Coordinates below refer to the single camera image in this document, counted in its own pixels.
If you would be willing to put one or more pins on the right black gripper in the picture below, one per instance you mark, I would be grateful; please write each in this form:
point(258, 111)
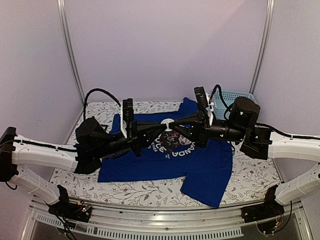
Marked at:
point(199, 138)

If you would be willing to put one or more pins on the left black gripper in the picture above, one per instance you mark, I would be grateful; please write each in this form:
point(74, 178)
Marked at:
point(134, 141)

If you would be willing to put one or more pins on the round yellow blue brooch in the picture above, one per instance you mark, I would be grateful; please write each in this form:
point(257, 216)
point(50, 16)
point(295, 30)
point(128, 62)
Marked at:
point(167, 123)

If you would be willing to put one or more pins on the light blue plastic basket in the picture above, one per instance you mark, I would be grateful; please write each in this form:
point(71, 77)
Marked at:
point(228, 97)

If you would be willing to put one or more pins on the blue printed t-shirt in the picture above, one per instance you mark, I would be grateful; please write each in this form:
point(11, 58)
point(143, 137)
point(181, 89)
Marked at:
point(206, 171)

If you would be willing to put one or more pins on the black brooch box yellow brooch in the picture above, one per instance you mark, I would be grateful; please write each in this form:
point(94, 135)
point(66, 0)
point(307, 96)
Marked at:
point(104, 126)

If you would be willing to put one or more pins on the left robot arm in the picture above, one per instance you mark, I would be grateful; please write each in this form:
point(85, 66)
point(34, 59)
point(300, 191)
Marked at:
point(17, 151)

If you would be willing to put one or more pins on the floral patterned tablecloth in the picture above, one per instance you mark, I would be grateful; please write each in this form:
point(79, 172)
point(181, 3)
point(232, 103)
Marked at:
point(249, 182)

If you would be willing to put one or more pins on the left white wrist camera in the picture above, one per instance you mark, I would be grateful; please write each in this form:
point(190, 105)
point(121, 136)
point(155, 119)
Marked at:
point(126, 115)

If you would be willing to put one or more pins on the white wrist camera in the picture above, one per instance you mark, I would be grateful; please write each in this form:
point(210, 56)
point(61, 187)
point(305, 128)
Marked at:
point(126, 115)
point(204, 104)

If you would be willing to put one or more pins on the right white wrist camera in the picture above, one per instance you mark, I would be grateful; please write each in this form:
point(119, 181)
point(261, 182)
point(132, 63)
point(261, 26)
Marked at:
point(204, 104)

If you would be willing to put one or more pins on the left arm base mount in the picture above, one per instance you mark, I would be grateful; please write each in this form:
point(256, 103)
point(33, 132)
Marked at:
point(73, 211)

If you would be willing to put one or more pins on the right aluminium frame post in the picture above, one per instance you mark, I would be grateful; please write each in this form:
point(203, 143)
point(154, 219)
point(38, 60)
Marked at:
point(270, 4)

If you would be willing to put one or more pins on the aluminium frame post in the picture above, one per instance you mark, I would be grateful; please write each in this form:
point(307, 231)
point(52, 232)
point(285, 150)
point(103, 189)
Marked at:
point(270, 4)
point(61, 6)

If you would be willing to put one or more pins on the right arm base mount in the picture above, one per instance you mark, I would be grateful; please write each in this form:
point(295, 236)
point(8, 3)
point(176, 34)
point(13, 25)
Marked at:
point(269, 208)

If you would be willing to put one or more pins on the left aluminium frame post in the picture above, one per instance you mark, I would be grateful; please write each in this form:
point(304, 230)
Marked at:
point(61, 6)

